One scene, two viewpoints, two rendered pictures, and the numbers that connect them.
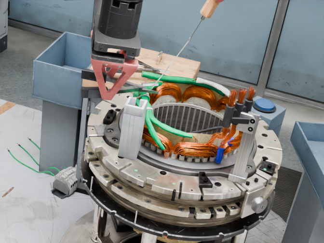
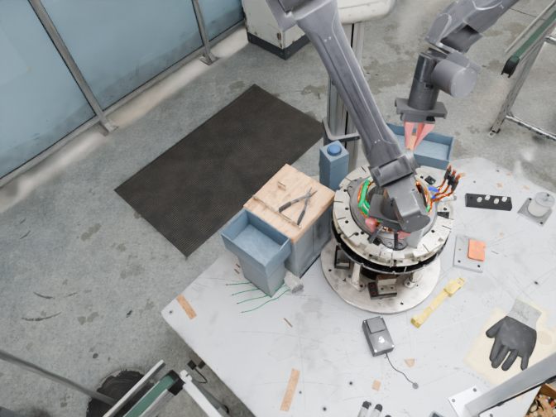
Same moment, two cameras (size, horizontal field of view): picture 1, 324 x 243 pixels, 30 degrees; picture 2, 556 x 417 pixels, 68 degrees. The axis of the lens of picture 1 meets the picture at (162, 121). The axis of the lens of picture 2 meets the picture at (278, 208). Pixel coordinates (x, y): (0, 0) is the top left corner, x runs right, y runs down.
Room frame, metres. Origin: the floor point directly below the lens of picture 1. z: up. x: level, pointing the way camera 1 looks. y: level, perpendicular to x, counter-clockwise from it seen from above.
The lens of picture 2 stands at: (0.72, 0.63, 2.04)
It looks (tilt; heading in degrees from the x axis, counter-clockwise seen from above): 55 degrees down; 307
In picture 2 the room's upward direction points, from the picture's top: 8 degrees counter-clockwise
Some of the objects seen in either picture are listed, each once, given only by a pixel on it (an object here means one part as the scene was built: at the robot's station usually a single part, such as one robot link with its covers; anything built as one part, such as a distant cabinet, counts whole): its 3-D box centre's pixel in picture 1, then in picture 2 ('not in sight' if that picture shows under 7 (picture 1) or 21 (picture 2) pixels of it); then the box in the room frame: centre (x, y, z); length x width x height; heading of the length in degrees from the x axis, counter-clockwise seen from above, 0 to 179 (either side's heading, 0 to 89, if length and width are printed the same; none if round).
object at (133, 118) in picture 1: (133, 128); (416, 232); (0.76, 0.04, 1.14); 0.03 x 0.03 x 0.09; 84
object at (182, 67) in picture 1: (144, 73); (289, 201); (1.12, 0.05, 1.05); 0.20 x 0.19 x 0.02; 81
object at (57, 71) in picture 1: (69, 109); (261, 259); (1.14, 0.20, 0.92); 0.17 x 0.11 x 0.28; 171
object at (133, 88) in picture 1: (124, 89); not in sight; (0.81, 0.06, 1.17); 0.06 x 0.01 x 0.01; 123
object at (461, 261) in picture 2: not in sight; (469, 252); (0.59, -0.20, 0.79); 0.12 x 0.09 x 0.02; 103
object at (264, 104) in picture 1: (264, 104); (334, 149); (1.10, -0.20, 1.04); 0.04 x 0.04 x 0.01
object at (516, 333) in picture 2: not in sight; (515, 336); (0.40, 0.01, 0.79); 0.24 x 0.13 x 0.02; 78
